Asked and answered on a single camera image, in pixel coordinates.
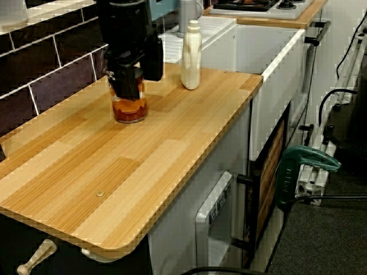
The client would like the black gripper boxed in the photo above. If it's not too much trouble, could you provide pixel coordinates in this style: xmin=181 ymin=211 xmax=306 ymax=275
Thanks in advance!
xmin=103 ymin=36 xmax=165 ymax=101

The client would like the orange beans can grey lid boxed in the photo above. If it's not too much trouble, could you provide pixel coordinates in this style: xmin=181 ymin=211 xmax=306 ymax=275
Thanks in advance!
xmin=110 ymin=67 xmax=149 ymax=124

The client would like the white detergent bottle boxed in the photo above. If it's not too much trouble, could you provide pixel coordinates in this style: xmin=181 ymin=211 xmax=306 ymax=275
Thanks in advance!
xmin=179 ymin=19 xmax=203 ymax=91

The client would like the dark tiled backsplash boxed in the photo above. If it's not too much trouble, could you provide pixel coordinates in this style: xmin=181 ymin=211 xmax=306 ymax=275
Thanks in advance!
xmin=0 ymin=5 xmax=115 ymax=138

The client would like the white toy kitchen cabinet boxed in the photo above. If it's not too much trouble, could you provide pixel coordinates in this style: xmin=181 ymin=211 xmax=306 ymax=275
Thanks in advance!
xmin=147 ymin=15 xmax=358 ymax=275

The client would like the grey toy stove top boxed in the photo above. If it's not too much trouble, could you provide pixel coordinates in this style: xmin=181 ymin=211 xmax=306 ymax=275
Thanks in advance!
xmin=208 ymin=0 xmax=315 ymax=21

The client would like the grey dispenser panel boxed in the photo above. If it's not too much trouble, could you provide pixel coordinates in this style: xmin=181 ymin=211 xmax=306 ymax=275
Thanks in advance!
xmin=194 ymin=171 xmax=233 ymax=270

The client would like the black framed wooden oven door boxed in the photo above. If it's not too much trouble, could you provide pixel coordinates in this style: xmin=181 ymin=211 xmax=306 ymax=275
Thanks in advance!
xmin=236 ymin=101 xmax=291 ymax=267

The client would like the black floor box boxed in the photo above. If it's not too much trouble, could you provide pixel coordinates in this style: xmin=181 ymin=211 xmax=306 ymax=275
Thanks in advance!
xmin=326 ymin=77 xmax=367 ymax=161

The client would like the black oven door handle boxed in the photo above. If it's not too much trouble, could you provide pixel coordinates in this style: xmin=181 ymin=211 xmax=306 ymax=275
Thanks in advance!
xmin=232 ymin=174 xmax=256 ymax=253

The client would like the black cabinet door handle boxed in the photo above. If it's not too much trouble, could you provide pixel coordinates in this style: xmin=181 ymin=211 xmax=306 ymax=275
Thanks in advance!
xmin=304 ymin=20 xmax=332 ymax=46
xmin=298 ymin=123 xmax=315 ymax=147

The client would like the green clamp handle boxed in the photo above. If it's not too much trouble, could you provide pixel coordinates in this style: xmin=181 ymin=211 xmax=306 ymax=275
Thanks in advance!
xmin=275 ymin=145 xmax=342 ymax=209

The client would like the black looped cable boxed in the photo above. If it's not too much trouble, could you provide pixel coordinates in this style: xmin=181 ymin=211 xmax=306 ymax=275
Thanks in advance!
xmin=318 ymin=88 xmax=359 ymax=129

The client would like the white plastic bracket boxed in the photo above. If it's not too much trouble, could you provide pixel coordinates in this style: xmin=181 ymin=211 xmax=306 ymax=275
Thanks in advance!
xmin=81 ymin=247 xmax=118 ymax=263

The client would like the aluminium frame rail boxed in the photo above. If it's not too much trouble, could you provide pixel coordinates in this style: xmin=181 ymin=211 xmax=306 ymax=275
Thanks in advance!
xmin=295 ymin=25 xmax=367 ymax=206

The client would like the thin black cable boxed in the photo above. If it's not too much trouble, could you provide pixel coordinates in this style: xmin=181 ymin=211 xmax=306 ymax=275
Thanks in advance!
xmin=335 ymin=8 xmax=367 ymax=78

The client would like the cream lever handle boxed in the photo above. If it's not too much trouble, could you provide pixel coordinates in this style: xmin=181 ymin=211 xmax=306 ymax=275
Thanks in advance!
xmin=16 ymin=239 xmax=57 ymax=275

